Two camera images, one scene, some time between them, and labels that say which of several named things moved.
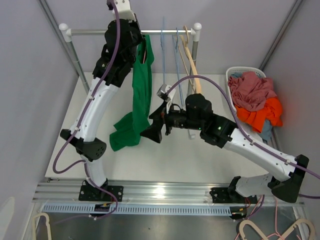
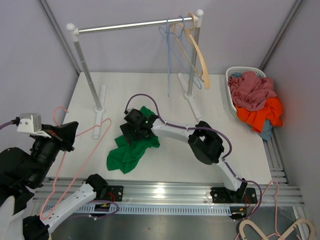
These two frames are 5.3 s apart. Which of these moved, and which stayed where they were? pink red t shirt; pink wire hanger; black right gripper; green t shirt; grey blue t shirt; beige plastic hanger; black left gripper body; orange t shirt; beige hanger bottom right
Moved: black left gripper body; green t shirt; beige plastic hanger; pink wire hanger; black right gripper
Stayed: pink red t shirt; orange t shirt; grey blue t shirt; beige hanger bottom right
